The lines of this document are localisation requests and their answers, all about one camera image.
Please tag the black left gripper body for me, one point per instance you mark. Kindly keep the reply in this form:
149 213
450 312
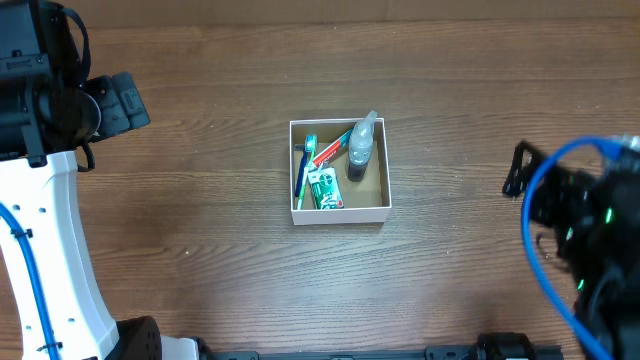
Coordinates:
113 119

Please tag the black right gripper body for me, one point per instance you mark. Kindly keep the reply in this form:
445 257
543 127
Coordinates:
556 201

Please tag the clear bottle with dark liquid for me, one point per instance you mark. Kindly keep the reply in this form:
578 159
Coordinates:
360 147

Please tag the blue disposable razor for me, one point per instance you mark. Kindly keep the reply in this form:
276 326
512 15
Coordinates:
299 180

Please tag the green white toothbrush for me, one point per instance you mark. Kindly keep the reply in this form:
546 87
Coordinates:
311 144

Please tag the green soap packet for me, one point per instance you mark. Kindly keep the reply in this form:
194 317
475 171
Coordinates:
325 189

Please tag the teal toothpaste tube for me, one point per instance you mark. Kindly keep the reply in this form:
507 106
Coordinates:
325 155

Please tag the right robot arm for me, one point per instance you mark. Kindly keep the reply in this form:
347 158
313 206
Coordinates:
587 192

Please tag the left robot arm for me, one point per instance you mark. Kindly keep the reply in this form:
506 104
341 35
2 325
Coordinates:
51 109

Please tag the white cardboard box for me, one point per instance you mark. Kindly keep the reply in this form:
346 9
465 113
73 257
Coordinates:
367 201

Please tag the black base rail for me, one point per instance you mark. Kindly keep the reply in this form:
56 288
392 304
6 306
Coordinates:
504 346

